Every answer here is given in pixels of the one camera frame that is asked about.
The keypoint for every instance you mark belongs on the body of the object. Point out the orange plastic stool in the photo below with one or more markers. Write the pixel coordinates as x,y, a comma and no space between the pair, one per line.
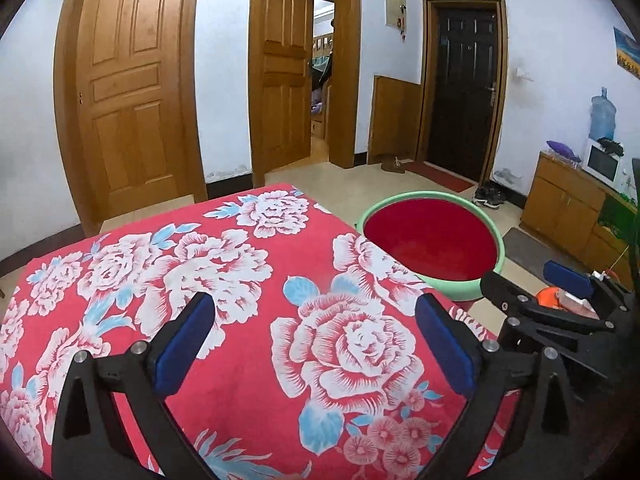
547,297

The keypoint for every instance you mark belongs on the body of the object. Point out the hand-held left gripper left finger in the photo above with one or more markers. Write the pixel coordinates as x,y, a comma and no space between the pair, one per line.
185,345

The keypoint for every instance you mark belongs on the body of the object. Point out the white microwave oven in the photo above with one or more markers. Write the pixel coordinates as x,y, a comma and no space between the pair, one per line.
602,165

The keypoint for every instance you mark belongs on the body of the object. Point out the dark cloth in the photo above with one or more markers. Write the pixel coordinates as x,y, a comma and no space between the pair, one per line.
611,146

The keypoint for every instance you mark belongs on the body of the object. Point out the brown slipper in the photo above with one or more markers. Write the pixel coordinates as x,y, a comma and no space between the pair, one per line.
392,166

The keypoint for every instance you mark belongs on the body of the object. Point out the grey floor mat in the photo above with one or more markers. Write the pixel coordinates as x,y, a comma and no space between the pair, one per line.
530,250

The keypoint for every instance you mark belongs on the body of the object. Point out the blue and yellow wall poster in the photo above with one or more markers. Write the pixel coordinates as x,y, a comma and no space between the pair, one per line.
627,52

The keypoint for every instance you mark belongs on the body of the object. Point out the purple fabric item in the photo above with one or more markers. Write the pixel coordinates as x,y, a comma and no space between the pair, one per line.
562,150

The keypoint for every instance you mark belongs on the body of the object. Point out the red floral tablecloth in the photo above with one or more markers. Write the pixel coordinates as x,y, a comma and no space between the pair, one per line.
250,285

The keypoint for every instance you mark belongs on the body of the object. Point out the open panelled wooden door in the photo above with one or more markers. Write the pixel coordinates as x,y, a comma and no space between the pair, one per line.
282,85

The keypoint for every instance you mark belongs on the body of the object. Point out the red bin with green rim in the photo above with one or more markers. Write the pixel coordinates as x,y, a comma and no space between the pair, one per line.
425,235

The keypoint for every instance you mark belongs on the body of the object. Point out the beige wall panel box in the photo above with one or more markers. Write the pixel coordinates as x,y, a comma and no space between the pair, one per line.
395,7

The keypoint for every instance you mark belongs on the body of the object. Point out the black entrance door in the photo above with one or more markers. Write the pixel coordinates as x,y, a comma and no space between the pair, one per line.
462,85

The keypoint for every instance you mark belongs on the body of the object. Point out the dark sneaker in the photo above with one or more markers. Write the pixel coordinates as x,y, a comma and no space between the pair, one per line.
485,200
497,192

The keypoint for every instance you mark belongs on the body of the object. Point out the red doormat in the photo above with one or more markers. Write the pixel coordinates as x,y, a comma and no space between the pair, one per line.
440,177

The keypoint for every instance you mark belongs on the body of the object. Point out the closed panelled wooden door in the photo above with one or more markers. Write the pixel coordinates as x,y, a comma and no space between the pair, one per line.
125,85

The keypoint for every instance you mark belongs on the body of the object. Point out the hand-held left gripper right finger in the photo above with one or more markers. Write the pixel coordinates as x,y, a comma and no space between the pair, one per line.
445,345

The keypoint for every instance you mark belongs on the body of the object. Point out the white wall switch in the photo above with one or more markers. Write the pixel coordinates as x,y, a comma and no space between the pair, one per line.
523,73

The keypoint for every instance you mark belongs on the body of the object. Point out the wooden sideboard cabinet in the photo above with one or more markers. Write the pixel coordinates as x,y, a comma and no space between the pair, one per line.
560,210

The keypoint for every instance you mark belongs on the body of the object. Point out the blue water jug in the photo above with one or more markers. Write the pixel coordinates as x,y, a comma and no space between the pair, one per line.
602,117

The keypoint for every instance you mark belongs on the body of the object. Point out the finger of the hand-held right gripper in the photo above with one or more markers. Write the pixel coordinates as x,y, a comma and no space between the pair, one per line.
567,277
510,302

